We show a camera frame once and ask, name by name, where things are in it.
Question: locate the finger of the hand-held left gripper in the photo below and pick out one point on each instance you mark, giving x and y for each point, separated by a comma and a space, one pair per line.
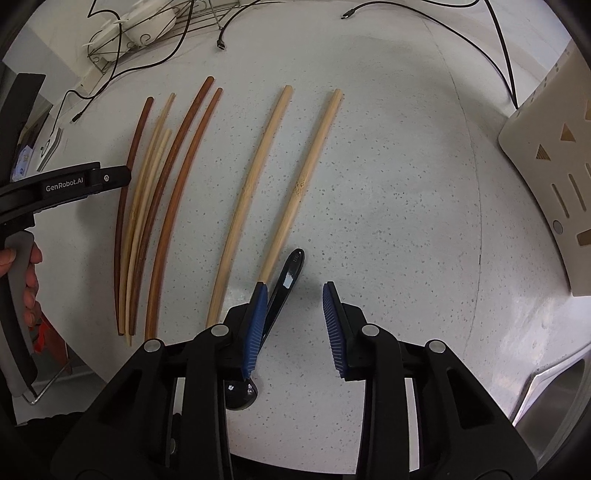
113, 177

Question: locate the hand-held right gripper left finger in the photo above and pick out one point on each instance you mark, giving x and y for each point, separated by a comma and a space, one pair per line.
255, 332

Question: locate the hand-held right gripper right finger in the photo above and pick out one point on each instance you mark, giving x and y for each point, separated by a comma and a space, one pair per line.
334, 332

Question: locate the thin pale chopstick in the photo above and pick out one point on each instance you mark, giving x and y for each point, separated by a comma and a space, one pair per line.
161, 147
154, 134
165, 113

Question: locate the black plastic spoon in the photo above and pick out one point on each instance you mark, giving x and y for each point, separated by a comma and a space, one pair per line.
288, 277

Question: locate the thick bamboo chopstick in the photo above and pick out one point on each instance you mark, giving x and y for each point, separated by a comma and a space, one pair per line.
272, 138
299, 187

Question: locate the cream plastic utensil holder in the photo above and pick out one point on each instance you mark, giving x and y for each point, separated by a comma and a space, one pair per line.
545, 152

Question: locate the person's left hand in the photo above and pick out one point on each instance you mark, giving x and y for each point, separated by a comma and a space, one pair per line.
33, 286

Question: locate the white square device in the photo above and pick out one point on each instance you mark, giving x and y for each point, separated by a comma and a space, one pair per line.
51, 147

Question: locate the white ceramic lidded pot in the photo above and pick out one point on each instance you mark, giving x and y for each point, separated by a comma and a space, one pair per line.
108, 32
154, 23

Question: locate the stainless steel sink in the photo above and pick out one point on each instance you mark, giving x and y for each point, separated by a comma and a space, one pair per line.
558, 383

